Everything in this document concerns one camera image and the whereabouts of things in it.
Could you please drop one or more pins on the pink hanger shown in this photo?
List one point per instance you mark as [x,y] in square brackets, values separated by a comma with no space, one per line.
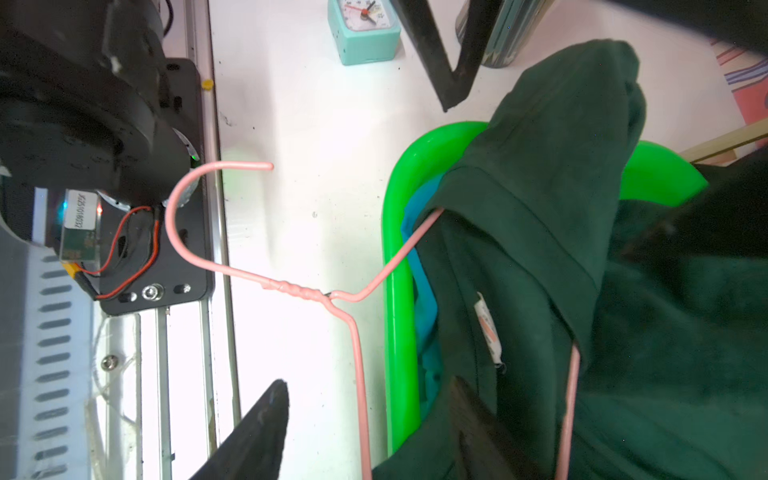
[327,300]

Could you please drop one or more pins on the teal t-shirt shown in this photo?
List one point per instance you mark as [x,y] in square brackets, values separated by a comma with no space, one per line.
[430,367]

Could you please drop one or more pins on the metal rail base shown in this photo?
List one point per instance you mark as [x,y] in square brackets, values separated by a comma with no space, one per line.
[93,261]

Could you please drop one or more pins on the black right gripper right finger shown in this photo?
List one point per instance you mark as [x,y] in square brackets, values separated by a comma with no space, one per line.
[484,449]

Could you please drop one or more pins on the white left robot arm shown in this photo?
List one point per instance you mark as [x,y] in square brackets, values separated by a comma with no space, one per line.
[86,104]

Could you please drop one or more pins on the green perforated plastic basket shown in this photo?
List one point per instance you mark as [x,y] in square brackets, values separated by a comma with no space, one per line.
[654,174]

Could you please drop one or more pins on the pine cone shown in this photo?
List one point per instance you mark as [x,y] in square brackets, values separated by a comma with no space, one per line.
[506,32]

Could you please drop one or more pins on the dark green t-shirt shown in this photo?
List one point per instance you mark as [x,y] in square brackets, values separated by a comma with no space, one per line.
[524,264]

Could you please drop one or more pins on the wooden clothes rack frame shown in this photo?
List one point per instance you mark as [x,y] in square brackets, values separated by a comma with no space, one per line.
[728,142]

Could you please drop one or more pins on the small green clock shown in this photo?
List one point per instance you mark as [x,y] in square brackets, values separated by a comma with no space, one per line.
[364,31]

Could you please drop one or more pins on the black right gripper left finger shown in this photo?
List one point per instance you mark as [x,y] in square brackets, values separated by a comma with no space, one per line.
[254,449]

